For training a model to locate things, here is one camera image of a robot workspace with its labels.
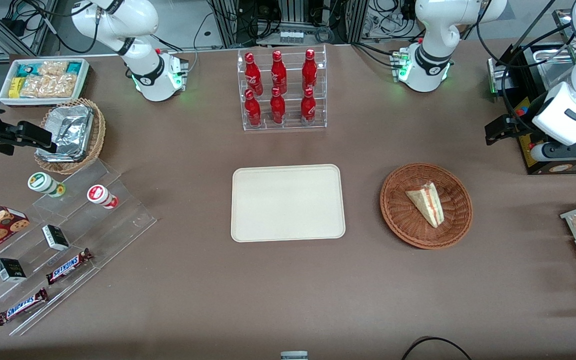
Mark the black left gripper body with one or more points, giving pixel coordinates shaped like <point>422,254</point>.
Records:
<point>522,121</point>

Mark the triangular sandwich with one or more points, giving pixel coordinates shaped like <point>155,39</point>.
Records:
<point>427,202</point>

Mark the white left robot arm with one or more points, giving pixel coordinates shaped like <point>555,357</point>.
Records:
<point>430,35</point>

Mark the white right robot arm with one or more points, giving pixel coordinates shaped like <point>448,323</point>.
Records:
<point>144,67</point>

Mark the tan wicker basket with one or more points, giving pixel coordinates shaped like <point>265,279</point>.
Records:
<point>97,135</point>

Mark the brown round wicker basket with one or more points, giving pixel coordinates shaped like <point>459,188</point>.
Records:
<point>403,220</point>

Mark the beige plastic tray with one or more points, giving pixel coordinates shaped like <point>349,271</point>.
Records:
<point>288,202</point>

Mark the silver foil container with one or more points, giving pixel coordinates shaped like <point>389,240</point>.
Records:
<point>70,132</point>

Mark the black hot food display case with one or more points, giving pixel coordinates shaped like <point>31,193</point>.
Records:
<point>530,162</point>

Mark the white rectangular snack bin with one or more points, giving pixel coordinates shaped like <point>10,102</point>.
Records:
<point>43,101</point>

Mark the green lid yoghurt cup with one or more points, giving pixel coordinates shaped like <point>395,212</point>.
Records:
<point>40,182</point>

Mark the yellow snack pack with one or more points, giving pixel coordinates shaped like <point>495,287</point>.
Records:
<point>15,87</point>

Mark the large clear cracker bag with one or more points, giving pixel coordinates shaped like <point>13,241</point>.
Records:
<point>50,86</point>

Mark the teal snack pack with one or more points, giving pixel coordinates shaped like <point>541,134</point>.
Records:
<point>74,67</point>
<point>27,70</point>

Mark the small clear cracker bag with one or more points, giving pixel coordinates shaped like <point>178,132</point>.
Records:
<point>53,68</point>

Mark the red lid yoghurt cup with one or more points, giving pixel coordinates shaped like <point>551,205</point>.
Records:
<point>99,195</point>

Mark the steel food pan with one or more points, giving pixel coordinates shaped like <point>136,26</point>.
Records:
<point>555,62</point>

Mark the small black carton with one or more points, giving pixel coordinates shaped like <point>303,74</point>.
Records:
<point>10,270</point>
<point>55,237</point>

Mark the clear acrylic stepped display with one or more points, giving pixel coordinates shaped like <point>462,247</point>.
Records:
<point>113,225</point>

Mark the snickers chocolate bar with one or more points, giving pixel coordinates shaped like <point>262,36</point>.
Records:
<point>68,266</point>
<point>20,307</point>

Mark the red cola bottle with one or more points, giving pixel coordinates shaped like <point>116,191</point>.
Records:
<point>308,109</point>
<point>252,75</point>
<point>309,71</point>
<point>277,109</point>
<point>278,74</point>
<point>252,111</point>

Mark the clear acrylic bottle rack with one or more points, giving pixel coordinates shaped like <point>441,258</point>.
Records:
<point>290,122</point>

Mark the white power strip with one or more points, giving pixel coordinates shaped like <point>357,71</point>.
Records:
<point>291,37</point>

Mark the grey box at table edge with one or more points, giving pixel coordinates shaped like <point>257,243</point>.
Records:
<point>294,356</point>

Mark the aluminium frame equipment rack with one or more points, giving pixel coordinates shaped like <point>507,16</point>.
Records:
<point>228,22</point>

